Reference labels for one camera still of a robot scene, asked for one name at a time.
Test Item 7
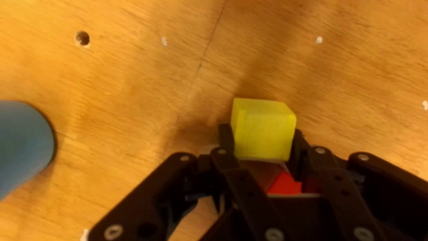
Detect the yellow block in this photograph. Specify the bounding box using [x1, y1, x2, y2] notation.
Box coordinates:
[230, 96, 298, 163]

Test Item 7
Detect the blue cup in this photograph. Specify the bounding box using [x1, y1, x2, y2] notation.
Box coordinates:
[0, 100, 56, 200]

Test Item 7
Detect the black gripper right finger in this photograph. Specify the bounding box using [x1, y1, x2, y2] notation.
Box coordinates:
[286, 128, 428, 241]

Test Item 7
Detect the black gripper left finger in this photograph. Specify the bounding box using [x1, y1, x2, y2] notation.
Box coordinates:
[87, 123, 289, 241]

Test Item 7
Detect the red block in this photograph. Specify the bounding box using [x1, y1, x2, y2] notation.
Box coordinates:
[255, 160, 321, 198]

